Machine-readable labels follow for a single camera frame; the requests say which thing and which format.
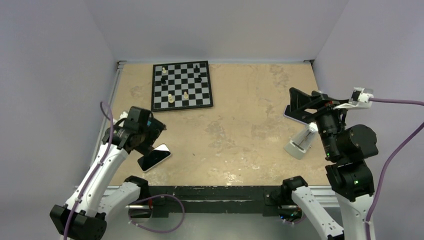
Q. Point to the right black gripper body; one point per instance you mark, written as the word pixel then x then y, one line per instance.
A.
pixel 330 119

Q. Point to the phone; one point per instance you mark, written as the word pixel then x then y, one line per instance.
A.
pixel 295 120
pixel 158 155

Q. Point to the black white chessboard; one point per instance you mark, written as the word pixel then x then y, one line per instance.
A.
pixel 180 78

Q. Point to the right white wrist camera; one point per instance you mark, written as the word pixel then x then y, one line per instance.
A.
pixel 360 99

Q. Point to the white chess piece front left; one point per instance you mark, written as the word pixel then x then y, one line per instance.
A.
pixel 171 98

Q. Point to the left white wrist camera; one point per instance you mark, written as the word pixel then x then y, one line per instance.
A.
pixel 123 115

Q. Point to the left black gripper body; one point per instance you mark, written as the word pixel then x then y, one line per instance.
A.
pixel 151 132

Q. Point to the black chess piece back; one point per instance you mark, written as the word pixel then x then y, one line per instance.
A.
pixel 196 69

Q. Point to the phone in lilac case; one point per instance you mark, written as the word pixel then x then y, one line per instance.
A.
pixel 295 120

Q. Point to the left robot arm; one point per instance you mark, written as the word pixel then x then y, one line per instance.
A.
pixel 85 215

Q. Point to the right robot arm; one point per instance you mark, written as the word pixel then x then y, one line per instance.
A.
pixel 346 149

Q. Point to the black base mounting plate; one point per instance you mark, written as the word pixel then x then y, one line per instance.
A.
pixel 266 200

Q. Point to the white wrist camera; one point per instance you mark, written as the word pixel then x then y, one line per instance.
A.
pixel 123 115
pixel 360 99

